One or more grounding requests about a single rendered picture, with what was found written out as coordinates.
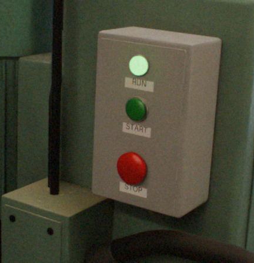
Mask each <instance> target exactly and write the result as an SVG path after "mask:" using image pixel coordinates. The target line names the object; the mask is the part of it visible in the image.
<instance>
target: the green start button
mask: <svg viewBox="0 0 254 263"><path fill-rule="evenodd" d="M125 110H126V114H127V116H128V117H129V118H130V119H131V120H132V121H133V122H137V123H139V122H142V121H144V120H146V119H147V117H148V115H149V106H148V103H147V102H146V100H145V99H143V98H141V97H139V96H133V97H131V98H130V99H129V100H128V101H127V102H126V106H125Z"/></svg>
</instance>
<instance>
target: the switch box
mask: <svg viewBox="0 0 254 263"><path fill-rule="evenodd" d="M220 50H221V40H220V39H219V38H214V37H209V36H200V35H191V34H187V33H177V32H169V31H160V30H155V29H146V28H137V27H128V28H120V29H112V30H107V31H101V32H99V34H98V57H97V72H96V102H95V131H94V147H93V176H92V192H93V193H94V194H97V195H101V196H104V197H108V198H111V199H114V200H118V201H122V202H124V203H128V204H131V205H134V206H137V207H140V208H144V209H148V210H151V211H155V212H158V213H162V214H166V215H170V216H172V217H176V218H181V217H183V216H184V215H185V214H187V213H189V212H190V211H191V210H193V209H194V208H196V207H197V206H199V205H201V204H202V203H204V202H205V201H206V200H207V199H208V190H209V177H210V164H211V157H212V150H213V137H214V129H215V116H216V104H217V96H218V76H219V63H220ZM137 54H141V55H144V56H146V57H147V58H148V60H149V62H150V70H149V72H148V73H147V74H146V75H144V76H135V75H134V74H133V73H132V72H131V70H130V67H129V62H130V60H131V58H132V57H133V56H134V55H137ZM125 77H129V78H133V79H139V80H147V81H150V82H154V87H153V92H150V91H147V90H140V89H134V88H130V87H125ZM133 96H139V97H141V98H143V99H145V100H146V102H147V103H148V106H149V115H148V117H147V119H146V120H144V121H142V122H139V123H137V122H133V121H132V120H131V119H130V118H129V117H128V116H127V114H126V110H125V106H126V102H127V101H128V100H129V99H130V98H131V97H133ZM123 122H124V123H130V124H135V125H138V126H143V127H149V128H151V137H146V136H140V135H137V134H132V133H127V132H124V131H122V129H123ZM128 152H133V153H136V154H138V155H139V156H140V157H141V158H142V159H143V161H144V162H145V164H146V176H145V177H144V179H143V180H142V181H141V182H139V183H137V184H131V185H134V186H138V187H142V188H147V189H148V190H147V198H146V197H141V196H138V195H134V194H130V193H126V192H124V191H119V186H120V182H123V183H126V182H124V181H123V180H122V179H121V178H120V176H119V174H118V171H117V162H118V159H119V158H120V156H121V155H123V154H125V153H128Z"/></svg>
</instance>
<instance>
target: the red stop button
mask: <svg viewBox="0 0 254 263"><path fill-rule="evenodd" d="M117 171H118V174H119V176H120V178H121V179H122V180H123V181H124V182H126V183H128V184H137V183H139V182H141V181H142V180H143V179H144V177H145V176H146V164H145V162H144V161H143V159H142V158H141V157H140V156H139V155H138V154H136V153H133V152H128V153H125V154H123V155H121V156H120V158H119V159H118V162H117Z"/></svg>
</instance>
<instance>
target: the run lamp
mask: <svg viewBox="0 0 254 263"><path fill-rule="evenodd" d="M129 67H130V70H131V72H132V73H133V74H134V75H135V76H144V75H146V74H147V73H148V72H149V70H150V62H149V60H148V58H147V57H146V56H144V55H141V54H137V55H134V56H133V57H132V58H131V60H130V62H129Z"/></svg>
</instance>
